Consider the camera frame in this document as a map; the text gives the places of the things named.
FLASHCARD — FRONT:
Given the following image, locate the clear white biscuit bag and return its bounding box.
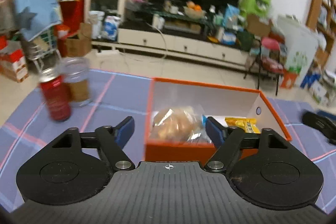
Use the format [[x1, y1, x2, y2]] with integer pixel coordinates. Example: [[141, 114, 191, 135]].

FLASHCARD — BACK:
[[149, 105, 212, 144]]

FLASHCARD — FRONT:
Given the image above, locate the yellow snack packet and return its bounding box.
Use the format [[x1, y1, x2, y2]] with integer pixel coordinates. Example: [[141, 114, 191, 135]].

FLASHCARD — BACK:
[[225, 117, 261, 134]]

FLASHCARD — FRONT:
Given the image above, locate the red drink can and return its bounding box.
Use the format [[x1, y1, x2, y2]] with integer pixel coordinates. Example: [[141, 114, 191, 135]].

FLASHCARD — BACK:
[[39, 67, 71, 122]]

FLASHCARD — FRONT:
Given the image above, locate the blue purple checked tablecloth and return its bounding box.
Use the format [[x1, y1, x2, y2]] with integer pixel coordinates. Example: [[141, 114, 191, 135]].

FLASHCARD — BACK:
[[1, 69, 335, 213]]

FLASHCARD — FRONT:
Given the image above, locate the red folding chair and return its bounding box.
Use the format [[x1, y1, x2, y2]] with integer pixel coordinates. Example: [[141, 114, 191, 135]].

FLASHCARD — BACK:
[[243, 37, 284, 96]]

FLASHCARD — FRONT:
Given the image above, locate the white chest freezer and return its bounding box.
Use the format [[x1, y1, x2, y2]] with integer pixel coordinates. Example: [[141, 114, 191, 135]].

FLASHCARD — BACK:
[[276, 15, 318, 77]]

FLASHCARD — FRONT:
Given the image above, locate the clear plastic jar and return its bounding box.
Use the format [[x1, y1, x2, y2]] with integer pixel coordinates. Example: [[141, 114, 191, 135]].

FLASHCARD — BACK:
[[61, 57, 91, 107]]

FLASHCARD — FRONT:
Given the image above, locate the orange storage box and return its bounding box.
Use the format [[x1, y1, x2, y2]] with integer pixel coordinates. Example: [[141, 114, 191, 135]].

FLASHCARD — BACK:
[[144, 77, 292, 164]]

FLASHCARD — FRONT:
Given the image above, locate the wooden shelf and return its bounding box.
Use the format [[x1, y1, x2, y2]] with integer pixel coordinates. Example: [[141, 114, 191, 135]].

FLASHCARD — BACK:
[[306, 0, 335, 68]]

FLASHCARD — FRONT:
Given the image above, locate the cardboard box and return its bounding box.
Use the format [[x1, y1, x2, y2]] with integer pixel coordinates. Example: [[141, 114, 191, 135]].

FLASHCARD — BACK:
[[66, 23, 92, 57]]

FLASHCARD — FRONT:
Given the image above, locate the white tv cabinet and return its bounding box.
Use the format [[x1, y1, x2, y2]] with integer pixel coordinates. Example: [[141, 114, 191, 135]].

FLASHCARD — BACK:
[[92, 28, 249, 71]]

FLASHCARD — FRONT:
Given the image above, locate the white glass door cabinet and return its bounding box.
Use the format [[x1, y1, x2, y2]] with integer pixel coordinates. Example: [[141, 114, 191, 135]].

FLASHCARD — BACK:
[[84, 0, 126, 22]]

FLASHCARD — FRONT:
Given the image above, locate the fruit bowl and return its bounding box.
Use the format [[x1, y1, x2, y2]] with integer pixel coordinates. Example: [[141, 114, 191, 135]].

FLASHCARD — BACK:
[[183, 1, 206, 20]]

